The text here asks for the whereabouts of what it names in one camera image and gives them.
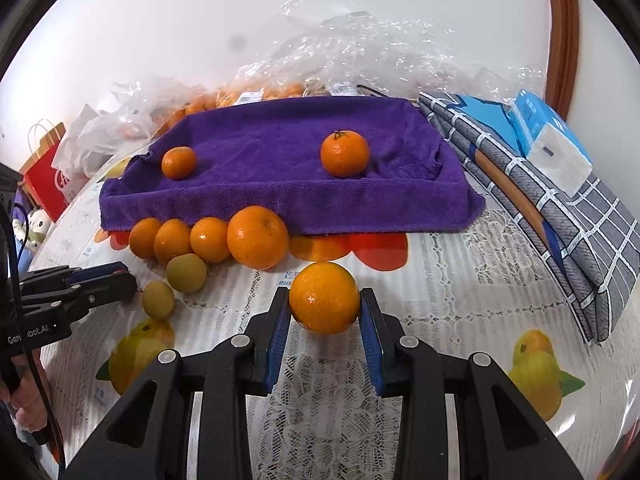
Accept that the person's left hand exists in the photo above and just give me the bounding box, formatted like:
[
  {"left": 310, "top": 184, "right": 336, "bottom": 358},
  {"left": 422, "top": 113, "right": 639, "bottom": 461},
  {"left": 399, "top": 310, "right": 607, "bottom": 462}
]
[{"left": 0, "top": 355, "right": 51, "bottom": 446}]

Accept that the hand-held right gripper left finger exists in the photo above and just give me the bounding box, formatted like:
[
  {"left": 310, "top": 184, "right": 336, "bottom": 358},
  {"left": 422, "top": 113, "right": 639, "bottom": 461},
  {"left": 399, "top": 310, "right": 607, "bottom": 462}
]
[{"left": 59, "top": 287, "right": 292, "bottom": 480}]

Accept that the large orange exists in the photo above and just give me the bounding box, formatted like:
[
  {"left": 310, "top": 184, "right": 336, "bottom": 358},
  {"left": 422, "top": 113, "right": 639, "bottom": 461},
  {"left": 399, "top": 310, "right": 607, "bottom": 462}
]
[
  {"left": 227, "top": 206, "right": 291, "bottom": 271},
  {"left": 288, "top": 261, "right": 361, "bottom": 336}
]

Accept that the blue tissue pack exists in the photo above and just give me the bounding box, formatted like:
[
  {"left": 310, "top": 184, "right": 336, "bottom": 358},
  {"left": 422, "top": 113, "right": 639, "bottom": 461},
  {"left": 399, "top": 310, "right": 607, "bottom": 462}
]
[{"left": 502, "top": 89, "right": 593, "bottom": 196}]

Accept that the white plush toy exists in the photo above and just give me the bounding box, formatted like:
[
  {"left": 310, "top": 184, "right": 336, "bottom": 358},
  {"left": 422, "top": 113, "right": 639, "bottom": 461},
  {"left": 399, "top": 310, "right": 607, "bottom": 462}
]
[{"left": 20, "top": 207, "right": 51, "bottom": 256}]

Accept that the thin black cable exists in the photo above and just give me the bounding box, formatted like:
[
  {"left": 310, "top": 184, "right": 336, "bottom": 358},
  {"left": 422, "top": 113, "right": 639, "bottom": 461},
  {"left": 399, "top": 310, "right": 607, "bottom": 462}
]
[{"left": 356, "top": 84, "right": 401, "bottom": 101}]

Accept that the plastic bag of oranges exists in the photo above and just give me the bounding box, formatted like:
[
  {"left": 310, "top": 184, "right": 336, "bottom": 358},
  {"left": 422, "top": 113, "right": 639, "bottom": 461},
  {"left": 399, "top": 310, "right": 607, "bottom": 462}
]
[{"left": 260, "top": 0, "right": 546, "bottom": 106}]

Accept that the green plum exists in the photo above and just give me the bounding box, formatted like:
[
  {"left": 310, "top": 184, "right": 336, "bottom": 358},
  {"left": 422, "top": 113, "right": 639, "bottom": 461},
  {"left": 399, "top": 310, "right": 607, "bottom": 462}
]
[
  {"left": 141, "top": 280, "right": 176, "bottom": 321},
  {"left": 165, "top": 254, "right": 208, "bottom": 294}
]

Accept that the folded grey checked cloth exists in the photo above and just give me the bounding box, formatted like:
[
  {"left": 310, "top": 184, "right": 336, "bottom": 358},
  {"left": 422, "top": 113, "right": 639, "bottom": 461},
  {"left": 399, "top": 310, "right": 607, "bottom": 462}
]
[{"left": 417, "top": 91, "right": 640, "bottom": 346}]

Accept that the clear plastic bag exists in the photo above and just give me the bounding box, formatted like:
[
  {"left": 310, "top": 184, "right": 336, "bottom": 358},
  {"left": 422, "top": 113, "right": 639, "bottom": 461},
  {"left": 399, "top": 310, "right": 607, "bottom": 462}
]
[{"left": 107, "top": 74, "right": 211, "bottom": 141}]

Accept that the purple towel lined tray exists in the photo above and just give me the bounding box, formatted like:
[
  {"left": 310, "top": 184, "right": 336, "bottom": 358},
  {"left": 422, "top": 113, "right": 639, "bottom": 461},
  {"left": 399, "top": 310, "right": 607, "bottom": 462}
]
[{"left": 98, "top": 96, "right": 487, "bottom": 237}]

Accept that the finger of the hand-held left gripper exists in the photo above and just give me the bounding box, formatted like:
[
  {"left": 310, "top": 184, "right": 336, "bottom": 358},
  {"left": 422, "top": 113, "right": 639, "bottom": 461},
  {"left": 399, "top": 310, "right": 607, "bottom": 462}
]
[
  {"left": 22, "top": 261, "right": 128, "bottom": 292},
  {"left": 22, "top": 272, "right": 138, "bottom": 322}
]

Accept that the orange with green stem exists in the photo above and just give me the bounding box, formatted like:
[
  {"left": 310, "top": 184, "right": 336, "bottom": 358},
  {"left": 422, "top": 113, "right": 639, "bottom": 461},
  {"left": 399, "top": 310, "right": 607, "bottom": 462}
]
[{"left": 320, "top": 130, "right": 371, "bottom": 179}]

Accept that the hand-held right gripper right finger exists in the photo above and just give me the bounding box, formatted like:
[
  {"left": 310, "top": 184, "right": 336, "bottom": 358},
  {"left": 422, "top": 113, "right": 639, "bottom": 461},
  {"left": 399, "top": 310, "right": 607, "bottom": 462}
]
[{"left": 359, "top": 287, "right": 586, "bottom": 480}]

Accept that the small orange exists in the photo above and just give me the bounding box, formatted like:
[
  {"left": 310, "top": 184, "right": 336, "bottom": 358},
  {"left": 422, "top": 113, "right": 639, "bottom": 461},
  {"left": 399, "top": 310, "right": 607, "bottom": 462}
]
[
  {"left": 190, "top": 216, "right": 232, "bottom": 264},
  {"left": 161, "top": 146, "right": 198, "bottom": 181},
  {"left": 153, "top": 218, "right": 193, "bottom": 266},
  {"left": 129, "top": 217, "right": 163, "bottom": 260}
]

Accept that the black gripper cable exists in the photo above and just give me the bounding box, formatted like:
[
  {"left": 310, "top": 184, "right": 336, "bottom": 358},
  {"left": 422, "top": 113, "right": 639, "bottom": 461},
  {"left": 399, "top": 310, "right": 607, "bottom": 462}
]
[{"left": 0, "top": 205, "right": 66, "bottom": 468}]

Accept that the fruit print lace tablecloth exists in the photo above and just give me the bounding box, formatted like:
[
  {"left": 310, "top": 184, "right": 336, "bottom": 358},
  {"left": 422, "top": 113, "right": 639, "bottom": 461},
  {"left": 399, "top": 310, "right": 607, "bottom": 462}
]
[{"left": 27, "top": 150, "right": 640, "bottom": 480}]

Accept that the clear bag of oranges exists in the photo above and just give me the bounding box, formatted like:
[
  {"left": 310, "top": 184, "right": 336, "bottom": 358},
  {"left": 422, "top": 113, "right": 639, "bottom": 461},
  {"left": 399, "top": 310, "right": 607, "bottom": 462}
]
[{"left": 150, "top": 75, "right": 361, "bottom": 131}]

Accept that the white plastic bag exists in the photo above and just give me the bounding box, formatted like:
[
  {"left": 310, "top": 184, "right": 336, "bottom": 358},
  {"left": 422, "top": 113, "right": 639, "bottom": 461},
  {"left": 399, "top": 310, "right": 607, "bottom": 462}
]
[{"left": 52, "top": 105, "right": 131, "bottom": 178}]

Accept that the brown wooden door frame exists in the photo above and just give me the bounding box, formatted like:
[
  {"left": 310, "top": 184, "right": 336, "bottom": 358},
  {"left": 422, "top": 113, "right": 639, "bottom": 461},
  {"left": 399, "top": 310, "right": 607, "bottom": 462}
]
[{"left": 545, "top": 0, "right": 581, "bottom": 121}]

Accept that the red paper bag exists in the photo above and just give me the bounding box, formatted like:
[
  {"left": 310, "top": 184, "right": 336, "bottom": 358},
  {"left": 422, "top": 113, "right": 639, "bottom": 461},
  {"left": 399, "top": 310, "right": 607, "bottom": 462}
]
[{"left": 22, "top": 119, "right": 68, "bottom": 218}]

